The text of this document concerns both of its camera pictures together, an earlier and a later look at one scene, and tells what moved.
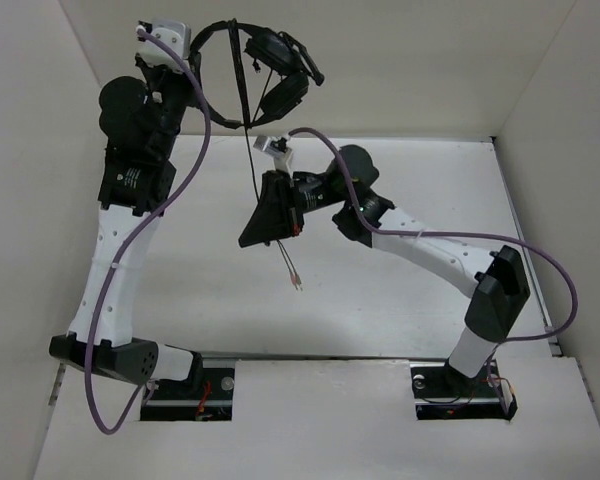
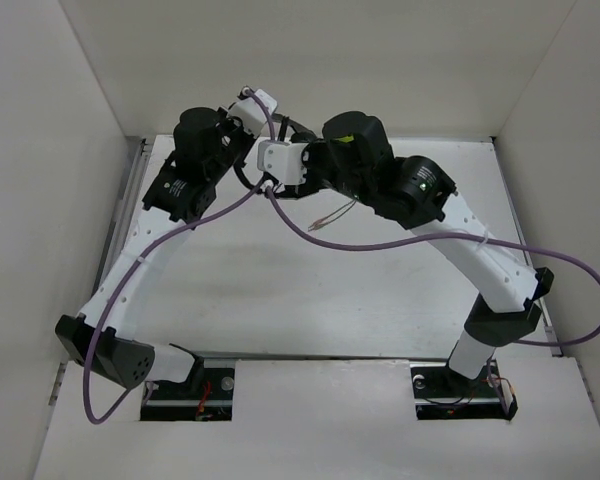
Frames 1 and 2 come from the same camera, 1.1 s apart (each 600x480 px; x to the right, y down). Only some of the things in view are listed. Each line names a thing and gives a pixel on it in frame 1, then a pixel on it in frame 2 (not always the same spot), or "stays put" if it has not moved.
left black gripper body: (173, 92) -> (238, 143)
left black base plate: (174, 400) stays put
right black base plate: (442, 393) stays put
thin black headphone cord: (240, 73) -> (330, 217)
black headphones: (268, 51) -> (334, 127)
